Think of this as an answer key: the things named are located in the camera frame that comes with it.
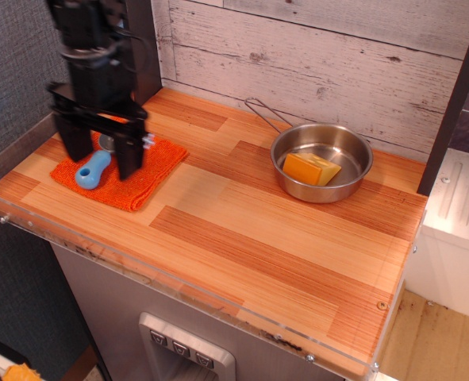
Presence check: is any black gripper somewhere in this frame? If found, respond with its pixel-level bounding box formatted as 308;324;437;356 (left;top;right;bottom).
48;43;147;180

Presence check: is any blue and grey spoon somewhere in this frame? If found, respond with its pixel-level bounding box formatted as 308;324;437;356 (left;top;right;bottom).
75;134;114;191

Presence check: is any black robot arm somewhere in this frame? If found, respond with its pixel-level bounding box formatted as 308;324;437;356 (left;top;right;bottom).
47;1;151;180

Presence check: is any orange knitted rag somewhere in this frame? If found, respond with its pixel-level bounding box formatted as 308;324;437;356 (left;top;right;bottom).
50;132;188;212

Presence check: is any clear acrylic table guard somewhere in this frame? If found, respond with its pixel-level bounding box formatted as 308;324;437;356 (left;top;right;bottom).
0;59;428;377

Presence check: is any grey toy fridge cabinet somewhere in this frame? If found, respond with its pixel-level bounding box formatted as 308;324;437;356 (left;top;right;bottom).
52;244;375;380

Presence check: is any yellow cheese wedge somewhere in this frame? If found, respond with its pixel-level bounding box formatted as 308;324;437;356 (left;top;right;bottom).
283;152;342;187

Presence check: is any silver dispenser button panel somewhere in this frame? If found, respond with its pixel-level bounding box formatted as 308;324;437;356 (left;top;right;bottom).
138;312;236;380

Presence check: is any white toy appliance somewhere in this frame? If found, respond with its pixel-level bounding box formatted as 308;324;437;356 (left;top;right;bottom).
405;149;469;316

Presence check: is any dark left shelf post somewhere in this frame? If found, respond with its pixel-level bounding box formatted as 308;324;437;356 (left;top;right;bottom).
124;0;162;105

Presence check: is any dark shelf post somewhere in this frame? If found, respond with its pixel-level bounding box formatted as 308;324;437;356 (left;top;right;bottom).
417;45;469;196
124;0;162;105

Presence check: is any steel pan with handle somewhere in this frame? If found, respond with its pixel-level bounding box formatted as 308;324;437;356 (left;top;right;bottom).
263;117;374;203

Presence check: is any dark right shelf post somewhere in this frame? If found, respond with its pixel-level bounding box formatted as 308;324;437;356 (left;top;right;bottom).
417;45;469;196

